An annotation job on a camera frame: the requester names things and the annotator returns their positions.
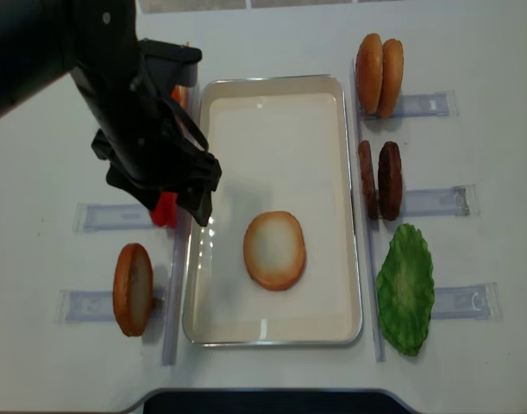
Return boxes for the clear rack tomato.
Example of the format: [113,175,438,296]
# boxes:
[73,204,156,232]

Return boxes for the clear rack bun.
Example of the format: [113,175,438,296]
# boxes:
[358,89,458,120]
[58,288,167,324]

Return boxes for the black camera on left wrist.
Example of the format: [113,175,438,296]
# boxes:
[139,39,203,90]

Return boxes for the orange cheese slice left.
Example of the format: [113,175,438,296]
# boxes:
[171,66,190,110]

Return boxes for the brown meat patty inner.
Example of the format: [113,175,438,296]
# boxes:
[358,141,379,221]

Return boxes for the clear rack bun left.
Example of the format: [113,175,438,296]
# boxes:
[58,288,167,324]

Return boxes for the white metal tray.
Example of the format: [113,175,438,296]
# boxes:
[183,75,362,347]

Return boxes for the clear rail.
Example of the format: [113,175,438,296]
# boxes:
[162,207,191,366]
[350,58,386,362]

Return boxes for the bun slice left rack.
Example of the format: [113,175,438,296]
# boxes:
[112,243,154,337]

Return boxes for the dark base at table edge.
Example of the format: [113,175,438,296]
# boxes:
[142,390,414,413]

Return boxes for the clear front rail right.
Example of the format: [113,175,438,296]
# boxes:
[350,58,386,362]

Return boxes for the bun slice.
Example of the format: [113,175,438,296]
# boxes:
[377,39,404,119]
[243,210,306,292]
[355,33,383,114]

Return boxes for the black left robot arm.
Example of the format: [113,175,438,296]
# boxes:
[0,1,222,226]

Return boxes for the brown meat patty outer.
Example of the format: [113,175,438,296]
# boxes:
[378,141,403,221]

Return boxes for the brown meat patty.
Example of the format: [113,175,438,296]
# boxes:
[378,141,403,221]
[358,141,379,221]

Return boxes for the clear front rail left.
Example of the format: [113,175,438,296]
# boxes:
[162,207,191,366]

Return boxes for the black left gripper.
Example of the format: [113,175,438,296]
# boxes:
[91,97,222,227]

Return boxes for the clear rack patty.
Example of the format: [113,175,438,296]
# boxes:
[400,185,480,217]

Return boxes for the green lettuce leaf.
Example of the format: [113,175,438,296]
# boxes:
[376,223,435,357]

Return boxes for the clear rack lettuce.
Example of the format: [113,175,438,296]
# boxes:
[431,282,502,320]

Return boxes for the clear rack bun right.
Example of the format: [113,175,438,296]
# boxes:
[358,89,458,120]

